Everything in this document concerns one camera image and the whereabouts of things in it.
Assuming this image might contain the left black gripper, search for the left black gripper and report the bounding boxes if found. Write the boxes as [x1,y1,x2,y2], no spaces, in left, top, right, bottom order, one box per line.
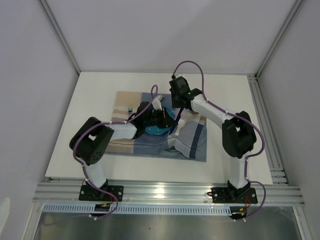
[144,107,178,129]

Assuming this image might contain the teal dotted plate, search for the teal dotted plate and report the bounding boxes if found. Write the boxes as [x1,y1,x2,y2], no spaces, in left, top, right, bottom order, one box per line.
[144,105,177,136]

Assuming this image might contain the purple knife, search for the purple knife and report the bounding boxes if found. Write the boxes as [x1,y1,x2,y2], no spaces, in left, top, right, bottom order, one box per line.
[169,107,185,135]

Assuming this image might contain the white ceramic spoon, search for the white ceramic spoon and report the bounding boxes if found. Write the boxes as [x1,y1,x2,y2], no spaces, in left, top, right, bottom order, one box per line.
[174,119,186,136]

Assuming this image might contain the purple teal fork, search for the purple teal fork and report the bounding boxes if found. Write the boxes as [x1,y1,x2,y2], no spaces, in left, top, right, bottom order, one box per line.
[128,104,133,115]

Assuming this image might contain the blue beige checked cloth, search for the blue beige checked cloth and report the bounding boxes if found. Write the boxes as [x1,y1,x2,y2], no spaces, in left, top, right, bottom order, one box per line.
[106,91,207,162]

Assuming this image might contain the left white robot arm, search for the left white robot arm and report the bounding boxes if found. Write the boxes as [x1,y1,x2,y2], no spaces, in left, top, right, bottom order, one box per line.
[69,100,178,201]

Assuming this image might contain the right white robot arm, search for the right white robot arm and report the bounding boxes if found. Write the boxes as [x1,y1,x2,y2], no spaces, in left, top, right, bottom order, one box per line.
[169,76,257,202]

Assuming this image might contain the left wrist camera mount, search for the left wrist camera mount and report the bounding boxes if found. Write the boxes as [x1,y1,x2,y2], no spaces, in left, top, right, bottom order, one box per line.
[151,94,164,111]

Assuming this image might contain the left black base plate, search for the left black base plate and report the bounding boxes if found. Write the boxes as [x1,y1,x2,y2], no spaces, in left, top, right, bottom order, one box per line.
[78,183,124,202]

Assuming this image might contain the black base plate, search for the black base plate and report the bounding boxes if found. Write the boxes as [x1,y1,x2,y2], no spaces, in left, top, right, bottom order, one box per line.
[78,183,124,202]
[207,187,258,204]

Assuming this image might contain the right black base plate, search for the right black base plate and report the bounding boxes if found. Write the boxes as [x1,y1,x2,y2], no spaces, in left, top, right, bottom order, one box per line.
[207,187,258,204]

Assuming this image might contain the right aluminium frame post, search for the right aluminium frame post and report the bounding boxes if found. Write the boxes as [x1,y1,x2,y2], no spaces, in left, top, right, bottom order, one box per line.
[255,0,306,81]

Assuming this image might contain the aluminium frame post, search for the aluminium frame post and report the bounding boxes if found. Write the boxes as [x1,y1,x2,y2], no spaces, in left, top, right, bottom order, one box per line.
[255,0,306,81]
[37,0,81,76]

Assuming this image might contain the aluminium mounting rail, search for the aluminium mounting rail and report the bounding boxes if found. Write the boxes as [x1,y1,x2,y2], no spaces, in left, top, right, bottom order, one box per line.
[32,178,305,207]

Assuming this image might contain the white slotted cable duct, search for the white slotted cable duct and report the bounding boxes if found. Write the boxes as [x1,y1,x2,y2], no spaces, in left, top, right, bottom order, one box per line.
[42,203,232,216]

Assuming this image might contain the left aluminium frame post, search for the left aluminium frame post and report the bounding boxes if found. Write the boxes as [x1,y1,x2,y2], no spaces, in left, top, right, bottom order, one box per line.
[37,0,81,76]

